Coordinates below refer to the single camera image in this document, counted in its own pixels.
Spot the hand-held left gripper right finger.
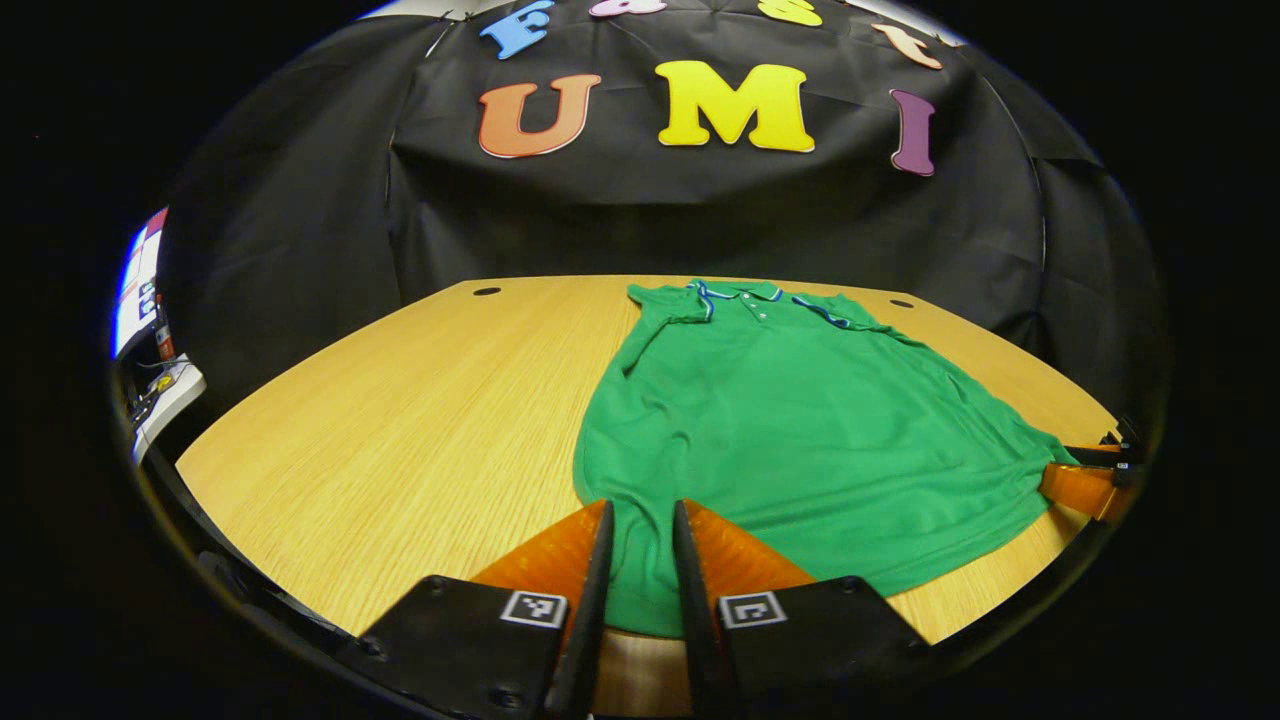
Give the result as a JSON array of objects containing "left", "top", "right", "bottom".
[{"left": 672, "top": 498, "right": 931, "bottom": 720}]

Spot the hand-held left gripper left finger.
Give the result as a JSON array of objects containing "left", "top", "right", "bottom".
[{"left": 355, "top": 498, "right": 615, "bottom": 720}]

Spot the green T-shirt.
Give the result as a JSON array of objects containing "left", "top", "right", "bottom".
[{"left": 572, "top": 278, "right": 1076, "bottom": 641}]

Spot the black backdrop cloth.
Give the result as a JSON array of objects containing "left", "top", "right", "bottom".
[{"left": 155, "top": 0, "right": 1166, "bottom": 421}]

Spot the white side table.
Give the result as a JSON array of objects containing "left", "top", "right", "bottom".
[{"left": 128, "top": 355, "right": 208, "bottom": 468}]

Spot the computer monitor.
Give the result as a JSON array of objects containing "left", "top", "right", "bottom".
[{"left": 110, "top": 207, "right": 169, "bottom": 359}]

